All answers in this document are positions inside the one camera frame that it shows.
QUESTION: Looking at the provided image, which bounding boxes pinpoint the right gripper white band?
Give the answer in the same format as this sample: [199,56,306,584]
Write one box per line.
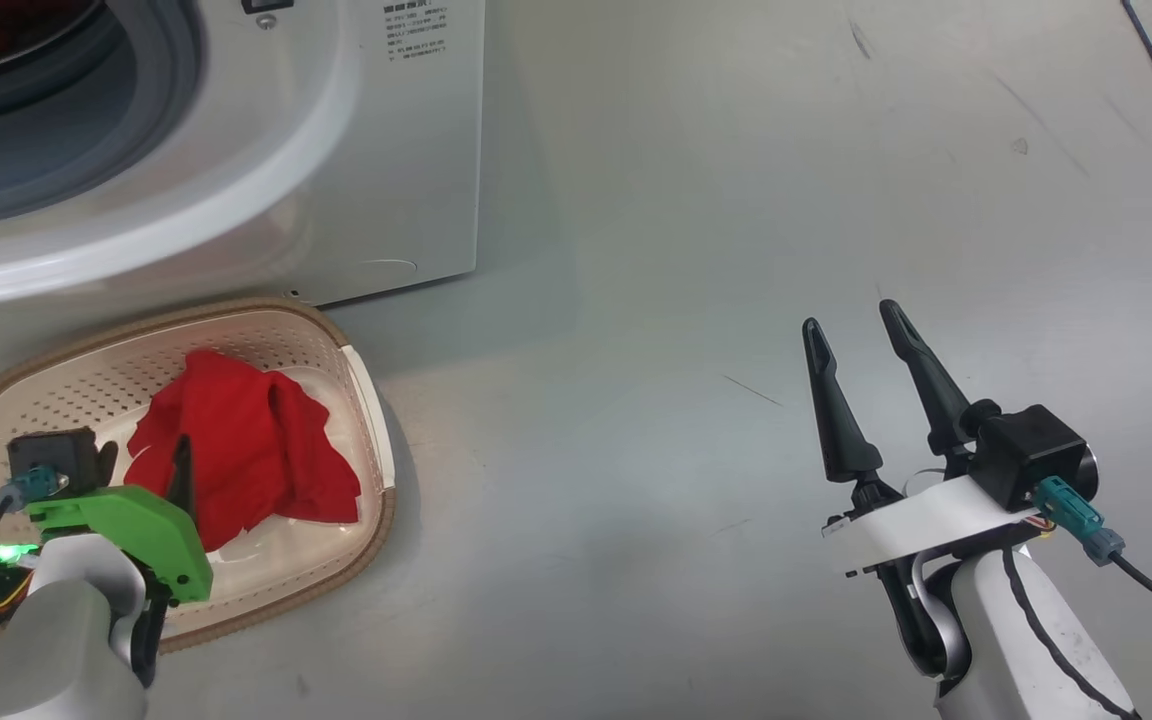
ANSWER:
[802,299,1047,579]

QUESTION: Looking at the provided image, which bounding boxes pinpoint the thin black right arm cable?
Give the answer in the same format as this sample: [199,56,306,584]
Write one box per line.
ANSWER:
[999,548,1142,720]

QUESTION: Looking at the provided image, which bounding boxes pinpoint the black text warning label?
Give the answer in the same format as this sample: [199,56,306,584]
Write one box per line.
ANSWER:
[382,0,449,63]

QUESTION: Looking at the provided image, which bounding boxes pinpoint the left camera cable teal connector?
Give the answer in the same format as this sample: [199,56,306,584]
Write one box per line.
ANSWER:
[0,466,69,556]

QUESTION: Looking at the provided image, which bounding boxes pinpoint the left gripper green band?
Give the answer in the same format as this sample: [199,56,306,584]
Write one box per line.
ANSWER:
[26,435,214,604]

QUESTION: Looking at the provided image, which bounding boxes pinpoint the cream perforated laundry basket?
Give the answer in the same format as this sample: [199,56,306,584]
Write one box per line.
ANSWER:
[0,297,397,653]

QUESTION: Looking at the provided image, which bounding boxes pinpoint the white front-load washing machine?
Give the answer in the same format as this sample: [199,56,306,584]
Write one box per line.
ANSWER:
[0,0,486,393]

